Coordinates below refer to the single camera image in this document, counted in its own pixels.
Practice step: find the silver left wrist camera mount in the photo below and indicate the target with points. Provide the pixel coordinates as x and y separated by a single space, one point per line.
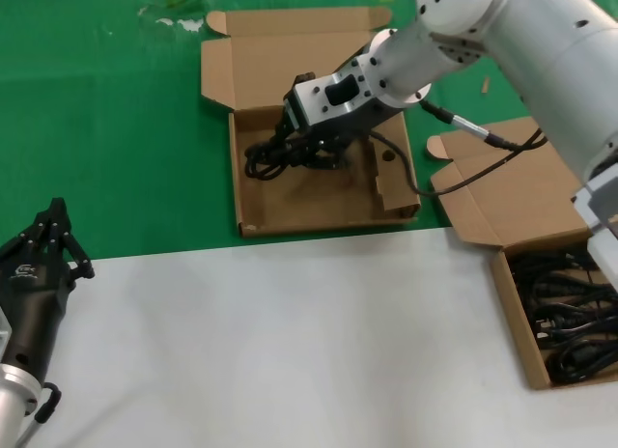
4 334

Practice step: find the green table cloth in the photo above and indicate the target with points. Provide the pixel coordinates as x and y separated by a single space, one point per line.
96 129

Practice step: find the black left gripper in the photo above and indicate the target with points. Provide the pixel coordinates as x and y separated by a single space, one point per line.
29 298

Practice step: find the plain brown cardboard box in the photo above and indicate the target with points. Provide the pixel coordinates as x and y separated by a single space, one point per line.
483 202

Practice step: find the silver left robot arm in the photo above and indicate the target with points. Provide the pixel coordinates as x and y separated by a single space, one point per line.
12 404

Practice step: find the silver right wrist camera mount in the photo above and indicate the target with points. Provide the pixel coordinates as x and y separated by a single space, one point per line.
314 100

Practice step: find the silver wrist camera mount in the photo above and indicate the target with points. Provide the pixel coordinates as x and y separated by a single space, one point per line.
4 334
314 100

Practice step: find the small wooden stick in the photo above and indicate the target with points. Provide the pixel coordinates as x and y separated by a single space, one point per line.
485 85

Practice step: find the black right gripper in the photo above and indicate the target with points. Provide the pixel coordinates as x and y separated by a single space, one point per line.
367 122

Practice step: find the brown cardboard box with holes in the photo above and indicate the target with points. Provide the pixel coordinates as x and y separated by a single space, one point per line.
314 202

